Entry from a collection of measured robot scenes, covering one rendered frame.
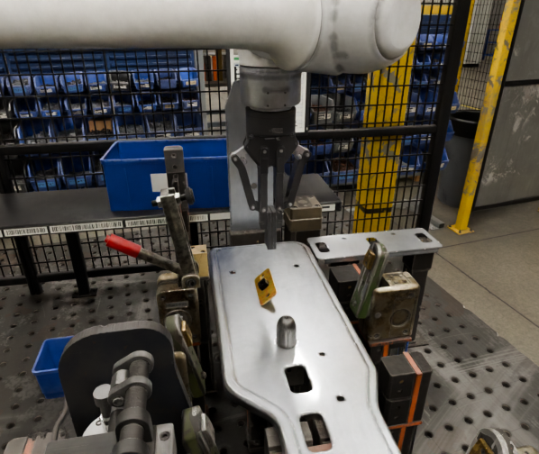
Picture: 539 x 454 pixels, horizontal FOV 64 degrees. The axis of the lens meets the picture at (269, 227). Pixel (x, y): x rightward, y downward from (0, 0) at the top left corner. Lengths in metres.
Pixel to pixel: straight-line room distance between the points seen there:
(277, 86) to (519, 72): 2.83
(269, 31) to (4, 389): 0.99
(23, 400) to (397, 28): 1.02
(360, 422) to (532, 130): 3.20
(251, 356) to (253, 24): 0.46
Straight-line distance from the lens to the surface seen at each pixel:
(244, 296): 0.79
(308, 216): 1.00
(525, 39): 3.33
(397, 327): 0.82
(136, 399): 0.39
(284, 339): 0.68
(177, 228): 0.69
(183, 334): 0.59
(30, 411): 1.12
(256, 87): 0.62
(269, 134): 0.64
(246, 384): 0.64
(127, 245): 0.72
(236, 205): 0.99
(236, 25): 0.44
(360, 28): 0.44
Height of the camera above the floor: 1.46
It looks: 27 degrees down
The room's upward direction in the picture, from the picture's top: straight up
